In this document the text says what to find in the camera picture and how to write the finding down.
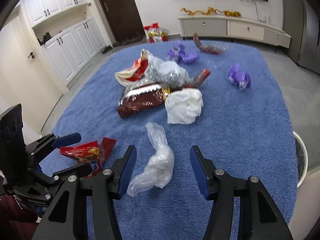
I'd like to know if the red chip bag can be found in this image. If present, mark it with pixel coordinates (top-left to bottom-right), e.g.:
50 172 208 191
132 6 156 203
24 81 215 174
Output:
60 137 116 177

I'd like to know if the clear plastic bag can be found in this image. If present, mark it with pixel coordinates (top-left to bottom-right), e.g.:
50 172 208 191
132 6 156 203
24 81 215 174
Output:
127 122 175 197

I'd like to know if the dark brown snack wrapper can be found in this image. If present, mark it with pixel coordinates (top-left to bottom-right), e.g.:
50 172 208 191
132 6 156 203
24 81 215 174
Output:
116 82 173 119

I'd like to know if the white tissue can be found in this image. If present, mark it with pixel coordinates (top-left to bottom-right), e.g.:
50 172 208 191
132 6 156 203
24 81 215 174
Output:
165 88 203 125

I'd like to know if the white red paper bag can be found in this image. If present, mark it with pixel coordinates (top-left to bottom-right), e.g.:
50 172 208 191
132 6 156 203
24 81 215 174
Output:
114 49 150 87

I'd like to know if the white printed plastic bag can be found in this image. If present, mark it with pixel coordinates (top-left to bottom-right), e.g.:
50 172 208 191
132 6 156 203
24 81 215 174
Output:
125 53 191 92

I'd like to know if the red transparent wrapper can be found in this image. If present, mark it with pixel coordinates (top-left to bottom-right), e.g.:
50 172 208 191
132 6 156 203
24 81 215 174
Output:
183 69 210 88

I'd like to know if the purple wrapper pair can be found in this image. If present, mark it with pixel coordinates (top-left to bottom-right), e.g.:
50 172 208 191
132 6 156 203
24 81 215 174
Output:
167 41 199 64

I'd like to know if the red clear plastic wrapper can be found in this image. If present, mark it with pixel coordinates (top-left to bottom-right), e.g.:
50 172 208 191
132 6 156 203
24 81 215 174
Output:
193 33 228 55

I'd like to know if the white trash bin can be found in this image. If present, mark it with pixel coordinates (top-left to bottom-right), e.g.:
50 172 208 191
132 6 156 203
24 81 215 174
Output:
293 131 309 187

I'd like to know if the cream interior door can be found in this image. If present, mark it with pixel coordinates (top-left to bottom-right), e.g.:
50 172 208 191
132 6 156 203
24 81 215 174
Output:
1 12 62 143

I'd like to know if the black bag on shelf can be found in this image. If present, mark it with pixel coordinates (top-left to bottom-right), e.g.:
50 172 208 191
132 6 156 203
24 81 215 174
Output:
37 32 52 46

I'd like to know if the black slipper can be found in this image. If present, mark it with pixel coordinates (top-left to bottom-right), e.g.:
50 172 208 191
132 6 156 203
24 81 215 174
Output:
101 46 113 54

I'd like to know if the blue fluffy rug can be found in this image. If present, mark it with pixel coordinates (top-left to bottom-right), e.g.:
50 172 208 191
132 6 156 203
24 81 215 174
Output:
52 42 298 239

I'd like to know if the door mat with shoes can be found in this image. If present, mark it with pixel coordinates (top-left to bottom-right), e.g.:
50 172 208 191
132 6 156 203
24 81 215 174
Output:
112 35 146 48

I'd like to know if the red and white gift bag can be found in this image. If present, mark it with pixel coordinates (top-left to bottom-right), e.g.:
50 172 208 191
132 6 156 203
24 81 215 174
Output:
144 23 169 43

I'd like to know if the dark brown entrance door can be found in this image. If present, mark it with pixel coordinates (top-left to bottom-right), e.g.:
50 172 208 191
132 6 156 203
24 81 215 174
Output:
99 0 145 42

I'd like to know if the white TV cabinet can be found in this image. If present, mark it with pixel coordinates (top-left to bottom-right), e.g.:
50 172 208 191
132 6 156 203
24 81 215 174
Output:
178 16 291 49

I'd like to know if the golden tiger figurine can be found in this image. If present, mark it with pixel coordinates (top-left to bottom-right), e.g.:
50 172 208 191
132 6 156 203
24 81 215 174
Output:
215 9 242 18

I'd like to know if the golden dragon figurine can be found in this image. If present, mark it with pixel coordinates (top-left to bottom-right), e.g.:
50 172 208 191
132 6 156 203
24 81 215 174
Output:
180 7 220 16

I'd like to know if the grey double-door refrigerator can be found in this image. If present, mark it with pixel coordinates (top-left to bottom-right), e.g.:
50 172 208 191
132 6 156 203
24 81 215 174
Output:
283 0 319 74

